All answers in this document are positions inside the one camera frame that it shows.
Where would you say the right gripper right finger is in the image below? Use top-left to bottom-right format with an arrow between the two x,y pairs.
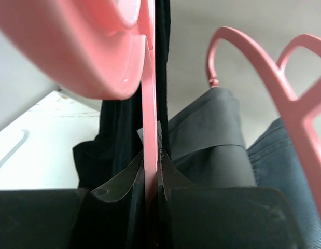
157,148 -> 197,248

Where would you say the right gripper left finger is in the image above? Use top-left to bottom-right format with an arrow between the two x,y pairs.
69,155 -> 145,248

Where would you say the black t shirt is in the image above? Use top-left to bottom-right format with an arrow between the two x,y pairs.
73,0 -> 171,190

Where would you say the pink hanger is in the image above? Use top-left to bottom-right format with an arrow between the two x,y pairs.
0,1 -> 158,203
205,26 -> 321,190
276,34 -> 321,74

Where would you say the grey t shirt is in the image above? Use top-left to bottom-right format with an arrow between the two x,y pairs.
168,88 -> 256,188

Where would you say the blue t shirt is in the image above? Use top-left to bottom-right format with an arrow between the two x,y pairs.
247,118 -> 321,248

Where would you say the metal clothes rack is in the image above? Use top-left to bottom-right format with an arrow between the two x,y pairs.
0,129 -> 30,168

